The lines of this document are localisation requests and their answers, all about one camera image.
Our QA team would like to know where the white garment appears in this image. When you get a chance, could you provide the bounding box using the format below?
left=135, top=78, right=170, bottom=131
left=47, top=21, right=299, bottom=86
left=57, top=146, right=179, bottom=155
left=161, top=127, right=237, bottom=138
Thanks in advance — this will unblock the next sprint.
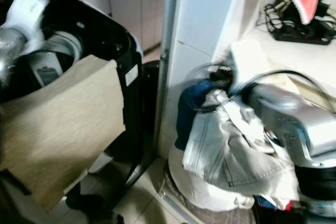
left=210, top=90, right=281, bottom=151

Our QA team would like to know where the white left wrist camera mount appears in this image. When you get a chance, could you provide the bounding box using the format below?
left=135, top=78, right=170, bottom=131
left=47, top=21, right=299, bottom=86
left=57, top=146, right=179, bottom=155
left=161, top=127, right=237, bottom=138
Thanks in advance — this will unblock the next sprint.
left=4, top=0, right=51, bottom=42

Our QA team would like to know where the light grey denim garment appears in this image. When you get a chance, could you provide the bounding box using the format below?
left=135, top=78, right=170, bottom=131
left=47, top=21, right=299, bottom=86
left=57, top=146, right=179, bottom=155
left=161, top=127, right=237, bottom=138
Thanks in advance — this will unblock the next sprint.
left=183, top=89, right=301, bottom=194

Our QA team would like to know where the black top-load washing machine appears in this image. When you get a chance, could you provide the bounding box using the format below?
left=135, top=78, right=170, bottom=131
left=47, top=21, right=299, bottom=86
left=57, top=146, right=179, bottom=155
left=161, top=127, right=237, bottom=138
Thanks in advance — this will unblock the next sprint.
left=0, top=0, right=145, bottom=220

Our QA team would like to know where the red and blue garment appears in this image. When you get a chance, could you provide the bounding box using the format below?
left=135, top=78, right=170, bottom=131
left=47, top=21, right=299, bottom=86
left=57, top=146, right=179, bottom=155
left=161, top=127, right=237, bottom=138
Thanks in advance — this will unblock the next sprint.
left=252, top=195, right=296, bottom=213

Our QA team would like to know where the grey metal door frame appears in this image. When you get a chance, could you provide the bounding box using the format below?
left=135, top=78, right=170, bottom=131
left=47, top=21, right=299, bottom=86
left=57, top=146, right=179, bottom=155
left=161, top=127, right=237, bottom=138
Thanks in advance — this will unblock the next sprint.
left=153, top=0, right=183, bottom=159

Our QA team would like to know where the beige cloth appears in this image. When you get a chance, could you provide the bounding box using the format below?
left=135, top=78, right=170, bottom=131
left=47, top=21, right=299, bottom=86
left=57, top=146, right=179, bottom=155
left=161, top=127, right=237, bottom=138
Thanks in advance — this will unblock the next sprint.
left=0, top=55, right=127, bottom=213

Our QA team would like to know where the black power strip with cables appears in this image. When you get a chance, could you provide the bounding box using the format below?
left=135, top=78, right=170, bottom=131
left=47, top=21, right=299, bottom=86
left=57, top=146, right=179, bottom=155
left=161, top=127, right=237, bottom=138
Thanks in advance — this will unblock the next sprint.
left=257, top=0, right=336, bottom=46

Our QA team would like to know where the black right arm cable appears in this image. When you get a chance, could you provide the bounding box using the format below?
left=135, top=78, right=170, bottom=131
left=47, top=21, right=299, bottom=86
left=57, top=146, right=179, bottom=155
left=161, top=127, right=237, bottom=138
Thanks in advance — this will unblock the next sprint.
left=239, top=69, right=336, bottom=113

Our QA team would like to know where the dark blue garment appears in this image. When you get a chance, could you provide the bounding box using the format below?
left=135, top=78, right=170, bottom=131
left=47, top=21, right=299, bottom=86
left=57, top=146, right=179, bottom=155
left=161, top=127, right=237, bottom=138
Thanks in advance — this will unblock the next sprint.
left=175, top=79, right=216, bottom=152

